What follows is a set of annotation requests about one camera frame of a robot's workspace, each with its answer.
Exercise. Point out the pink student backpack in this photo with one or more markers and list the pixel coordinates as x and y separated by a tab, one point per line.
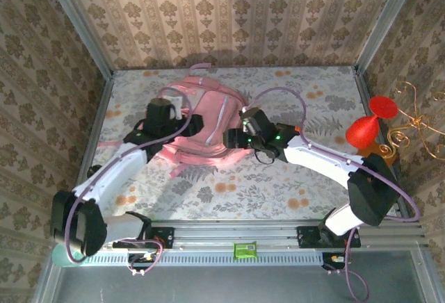
208	115

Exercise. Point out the black marker with orange cap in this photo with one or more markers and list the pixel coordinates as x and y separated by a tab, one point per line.
296	129

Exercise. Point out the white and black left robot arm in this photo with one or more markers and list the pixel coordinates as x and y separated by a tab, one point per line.
114	171

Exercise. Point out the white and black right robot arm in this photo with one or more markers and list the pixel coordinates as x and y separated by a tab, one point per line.
320	158

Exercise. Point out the black round knob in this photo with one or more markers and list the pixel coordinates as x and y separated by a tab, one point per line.
94	170

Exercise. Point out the orange wooden block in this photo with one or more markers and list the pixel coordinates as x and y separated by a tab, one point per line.
368	153

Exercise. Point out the green wipes packet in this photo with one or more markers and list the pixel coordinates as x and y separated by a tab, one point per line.
245	250

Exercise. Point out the red hourglass-shaped ornament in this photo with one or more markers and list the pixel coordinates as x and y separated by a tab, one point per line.
382	106

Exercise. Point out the small black control board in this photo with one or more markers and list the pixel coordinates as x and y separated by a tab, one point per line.
330	259
140	259

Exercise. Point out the translucent green plastic cup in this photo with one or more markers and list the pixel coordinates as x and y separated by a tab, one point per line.
59	258

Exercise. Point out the aluminium table edge rail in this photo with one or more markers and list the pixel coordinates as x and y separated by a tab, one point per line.
99	119
364	87

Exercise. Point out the aluminium mounting rail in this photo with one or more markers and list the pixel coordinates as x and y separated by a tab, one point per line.
226	235

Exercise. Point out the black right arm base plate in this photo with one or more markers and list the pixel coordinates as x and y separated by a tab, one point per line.
307	237

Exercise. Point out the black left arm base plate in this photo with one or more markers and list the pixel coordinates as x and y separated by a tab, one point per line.
163	237

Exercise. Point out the aluminium frame post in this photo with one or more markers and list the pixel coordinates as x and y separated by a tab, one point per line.
386	21
78	21

